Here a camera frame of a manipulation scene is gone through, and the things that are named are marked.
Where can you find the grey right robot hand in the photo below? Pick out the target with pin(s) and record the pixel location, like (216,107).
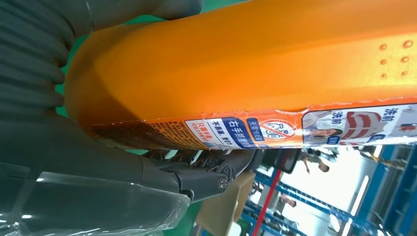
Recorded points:
(81,169)

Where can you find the open cardboard box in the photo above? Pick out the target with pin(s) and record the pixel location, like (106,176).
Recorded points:
(221,208)

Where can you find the red pole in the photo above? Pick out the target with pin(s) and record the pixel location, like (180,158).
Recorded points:
(265,202)

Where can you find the person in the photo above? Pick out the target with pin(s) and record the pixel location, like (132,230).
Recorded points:
(317,163)

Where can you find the blue metal rack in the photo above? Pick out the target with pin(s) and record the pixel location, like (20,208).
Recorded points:
(400,195)

